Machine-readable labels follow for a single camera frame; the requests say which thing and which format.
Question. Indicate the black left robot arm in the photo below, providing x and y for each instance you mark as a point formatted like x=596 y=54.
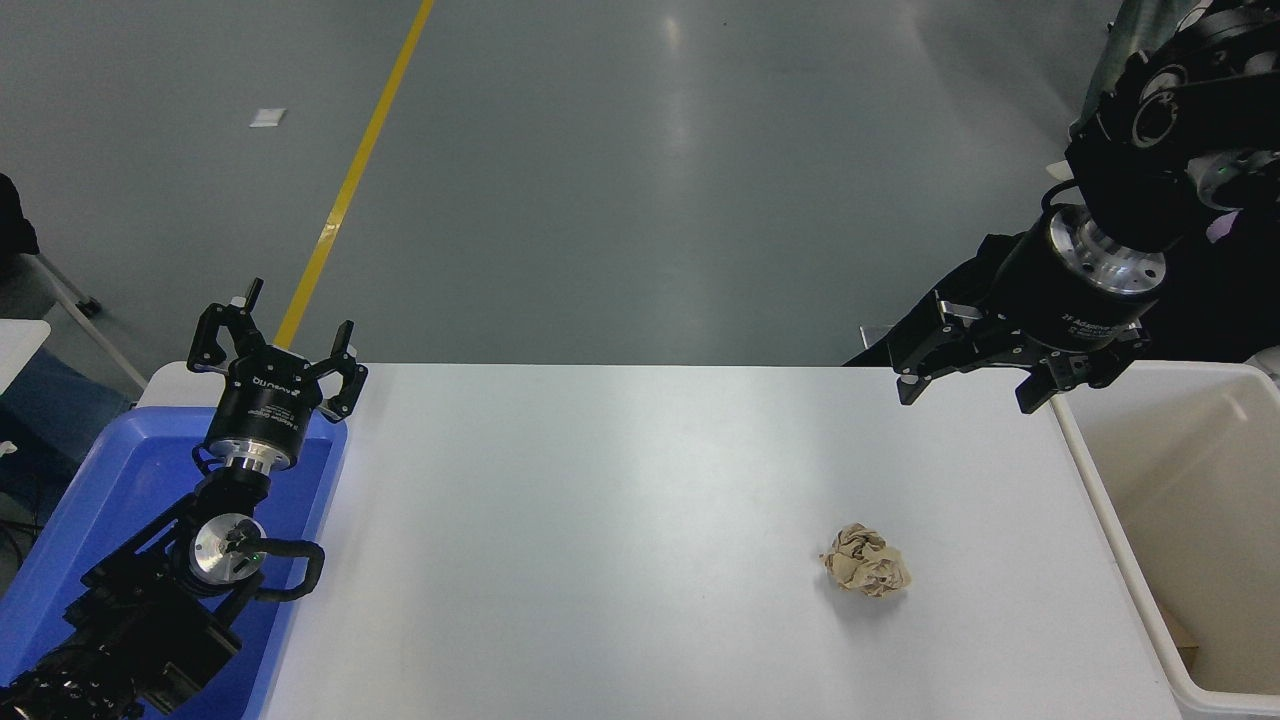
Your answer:
x=150 y=620

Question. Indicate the person beside bin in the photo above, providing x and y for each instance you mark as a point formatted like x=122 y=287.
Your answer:
x=1220 y=300

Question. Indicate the large pale plastic bin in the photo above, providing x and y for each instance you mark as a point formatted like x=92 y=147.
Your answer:
x=1200 y=480

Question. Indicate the grey metal chair leg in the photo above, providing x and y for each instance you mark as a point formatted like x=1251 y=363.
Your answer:
x=90 y=306

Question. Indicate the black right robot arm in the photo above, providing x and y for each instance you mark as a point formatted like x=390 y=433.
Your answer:
x=1170 y=120

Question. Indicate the tan paper ball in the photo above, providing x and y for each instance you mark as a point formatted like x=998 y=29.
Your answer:
x=868 y=562

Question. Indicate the blue plastic tray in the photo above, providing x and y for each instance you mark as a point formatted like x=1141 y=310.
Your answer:
x=130 y=470

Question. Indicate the white paper scrap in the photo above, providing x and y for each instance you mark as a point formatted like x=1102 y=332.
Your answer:
x=268 y=118

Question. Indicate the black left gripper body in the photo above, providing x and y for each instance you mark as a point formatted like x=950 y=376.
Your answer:
x=268 y=405

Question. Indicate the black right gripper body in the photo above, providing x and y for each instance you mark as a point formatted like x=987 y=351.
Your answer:
x=1060 y=305

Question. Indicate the small white table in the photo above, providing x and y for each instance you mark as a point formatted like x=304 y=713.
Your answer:
x=20 y=345

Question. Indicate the seated person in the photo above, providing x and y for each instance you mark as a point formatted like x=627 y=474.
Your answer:
x=15 y=220

